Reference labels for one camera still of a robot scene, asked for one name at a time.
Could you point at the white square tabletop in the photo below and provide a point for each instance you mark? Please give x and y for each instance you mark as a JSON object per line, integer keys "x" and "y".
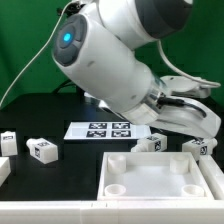
{"x": 151, "y": 176}

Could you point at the white U-shaped obstacle wall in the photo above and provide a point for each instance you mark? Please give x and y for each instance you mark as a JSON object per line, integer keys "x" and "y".
{"x": 124, "y": 212}

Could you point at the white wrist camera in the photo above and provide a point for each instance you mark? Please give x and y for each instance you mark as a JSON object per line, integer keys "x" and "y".
{"x": 191, "y": 87}

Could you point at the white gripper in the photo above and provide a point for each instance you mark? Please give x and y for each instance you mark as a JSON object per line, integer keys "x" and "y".
{"x": 186, "y": 116}

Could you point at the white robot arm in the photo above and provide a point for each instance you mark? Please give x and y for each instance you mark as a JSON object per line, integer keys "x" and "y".
{"x": 95, "y": 47}

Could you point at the white fiducial marker board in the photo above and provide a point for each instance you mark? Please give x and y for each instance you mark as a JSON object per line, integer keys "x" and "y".
{"x": 106, "y": 131}

